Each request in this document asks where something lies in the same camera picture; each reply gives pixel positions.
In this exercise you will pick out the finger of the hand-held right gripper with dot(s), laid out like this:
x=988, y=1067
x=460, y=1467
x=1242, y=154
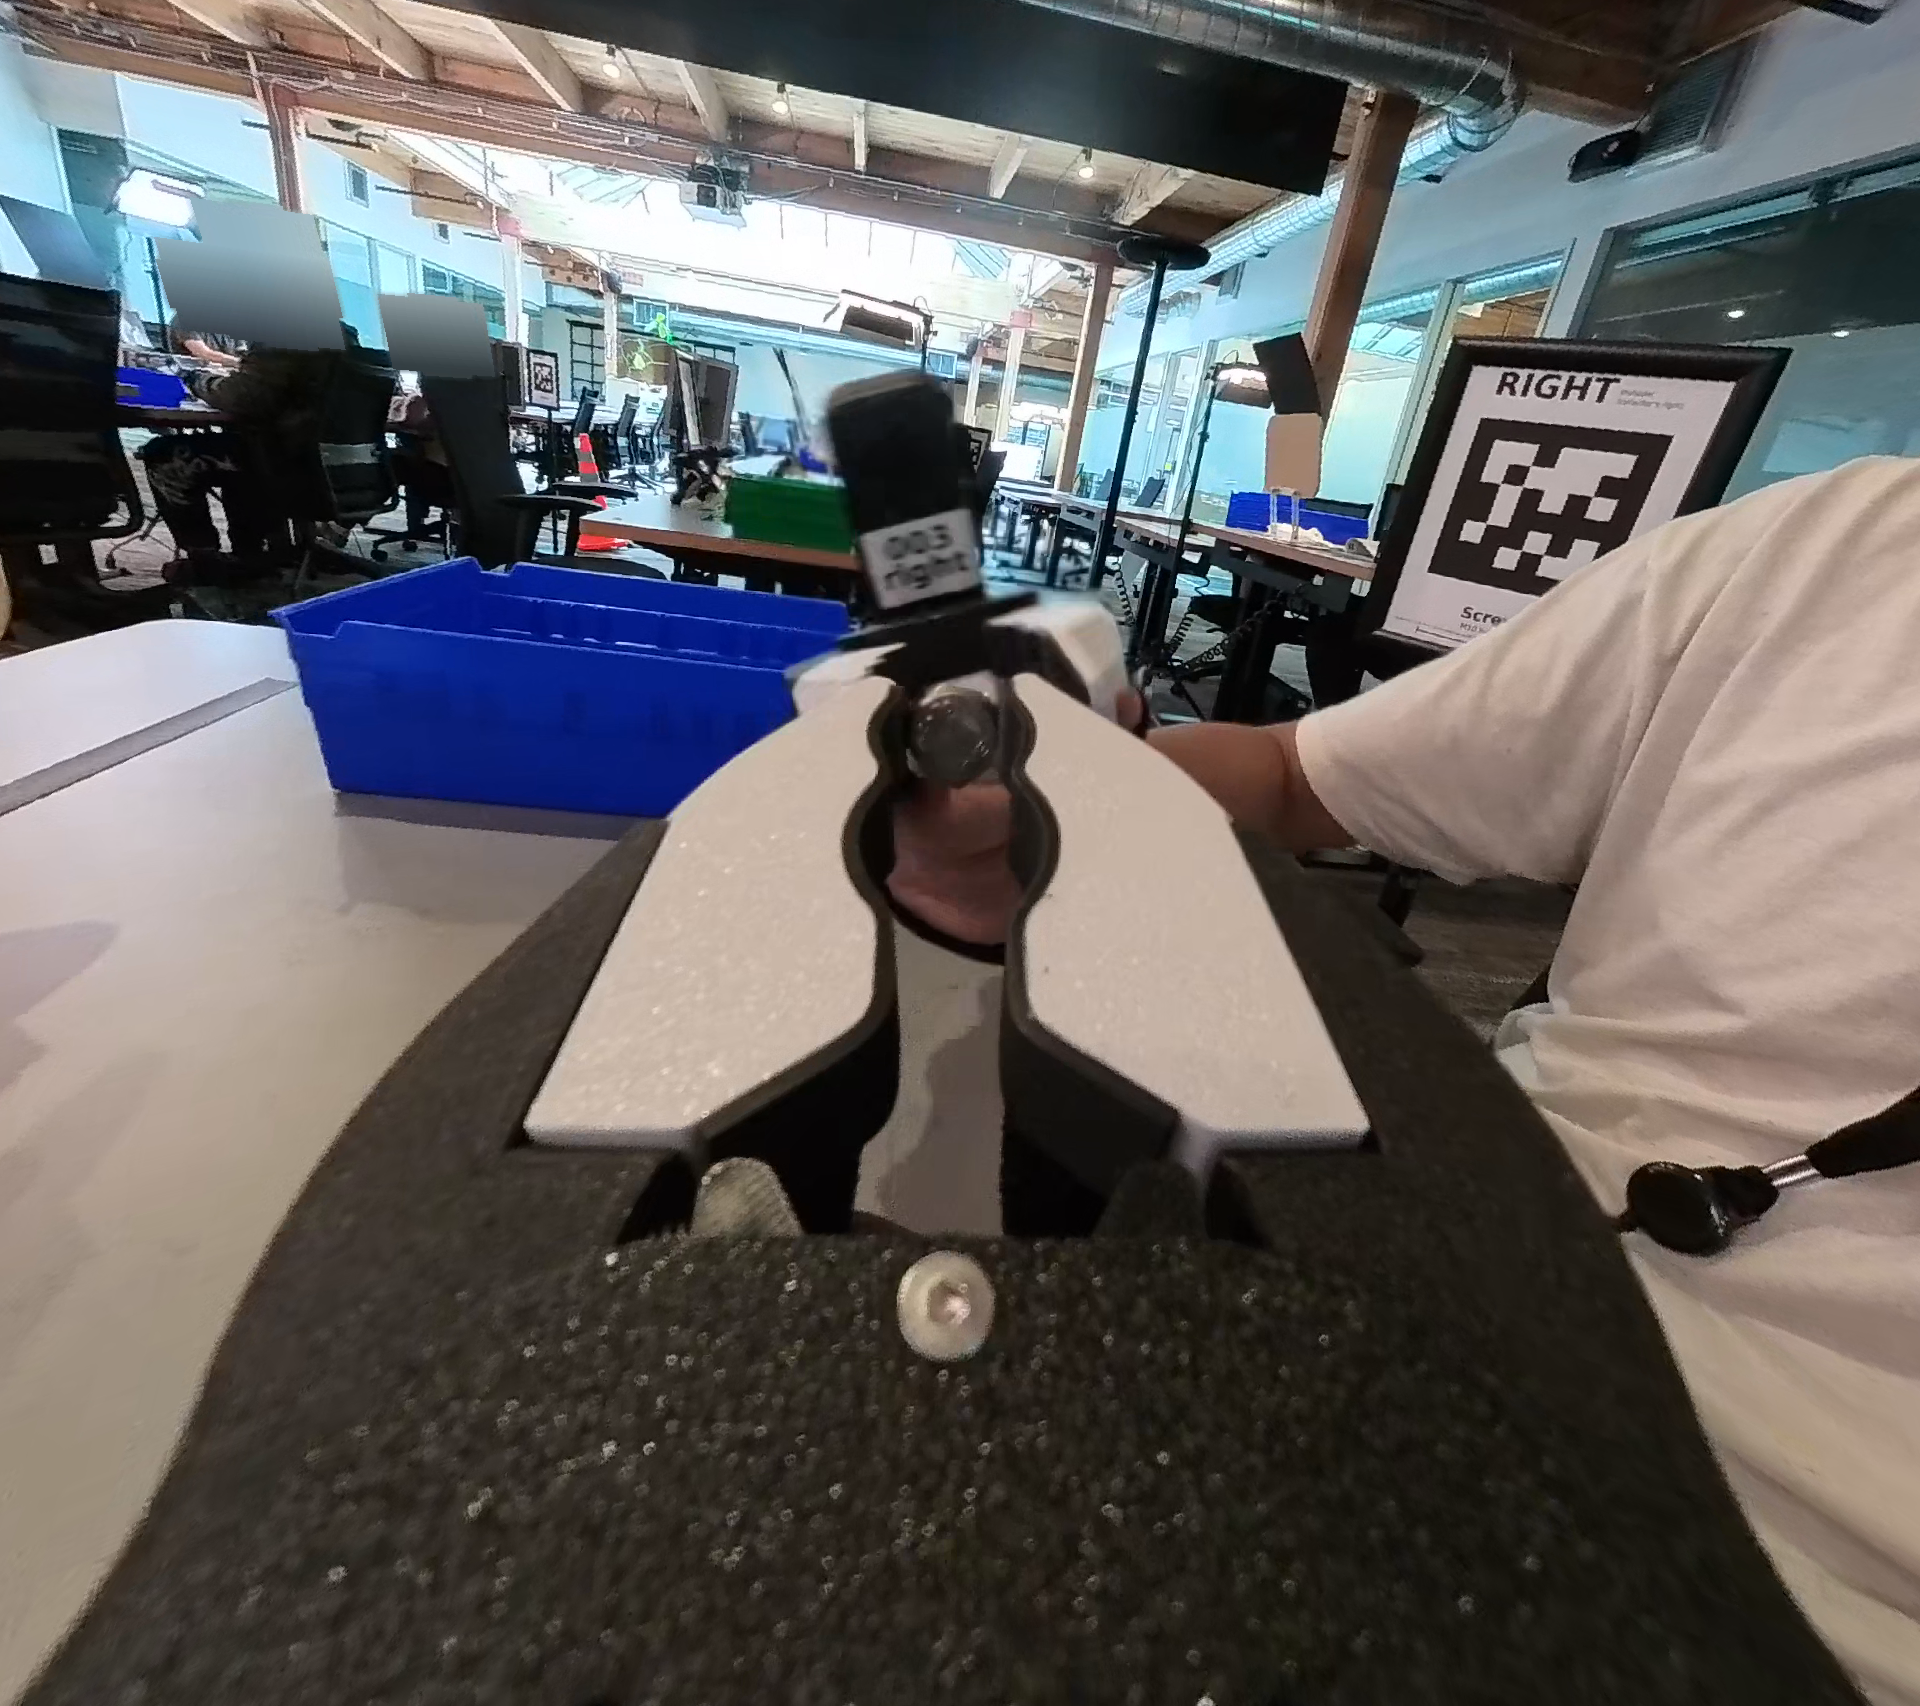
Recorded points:
x=833, y=678
x=1089, y=656

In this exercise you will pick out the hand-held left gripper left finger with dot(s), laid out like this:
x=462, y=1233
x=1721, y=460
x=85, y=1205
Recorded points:
x=704, y=956

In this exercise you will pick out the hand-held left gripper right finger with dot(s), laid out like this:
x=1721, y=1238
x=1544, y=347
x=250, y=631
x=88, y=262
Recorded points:
x=1185, y=956

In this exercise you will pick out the steel hex bolt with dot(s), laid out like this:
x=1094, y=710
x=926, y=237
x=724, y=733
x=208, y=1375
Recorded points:
x=953, y=739

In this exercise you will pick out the blue plastic bin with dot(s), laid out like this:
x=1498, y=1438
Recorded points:
x=1320, y=515
x=525, y=717

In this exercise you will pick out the person's right hand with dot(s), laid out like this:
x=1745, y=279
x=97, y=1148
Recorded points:
x=953, y=867

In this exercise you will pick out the green plastic bin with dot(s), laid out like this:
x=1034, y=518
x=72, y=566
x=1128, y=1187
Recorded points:
x=781, y=515

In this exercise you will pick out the wooden desk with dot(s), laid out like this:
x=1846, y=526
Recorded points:
x=661, y=529
x=1275, y=551

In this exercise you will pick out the orange traffic cone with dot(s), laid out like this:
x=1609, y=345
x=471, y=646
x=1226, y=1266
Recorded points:
x=586, y=459

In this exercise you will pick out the ceiling projector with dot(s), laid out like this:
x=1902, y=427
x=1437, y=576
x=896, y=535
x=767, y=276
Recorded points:
x=717, y=188

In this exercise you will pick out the black floor lamp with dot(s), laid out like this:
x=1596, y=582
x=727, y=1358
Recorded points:
x=1162, y=250

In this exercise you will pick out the black office chair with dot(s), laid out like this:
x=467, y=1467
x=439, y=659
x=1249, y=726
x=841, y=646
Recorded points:
x=61, y=416
x=465, y=460

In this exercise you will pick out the black hanging display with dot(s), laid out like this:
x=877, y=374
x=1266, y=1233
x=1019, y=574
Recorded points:
x=751, y=11

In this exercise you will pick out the framed marker sign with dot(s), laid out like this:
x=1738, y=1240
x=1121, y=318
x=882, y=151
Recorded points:
x=1574, y=490

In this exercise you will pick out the person in white shirt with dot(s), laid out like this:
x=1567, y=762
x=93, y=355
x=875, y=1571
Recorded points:
x=1724, y=911

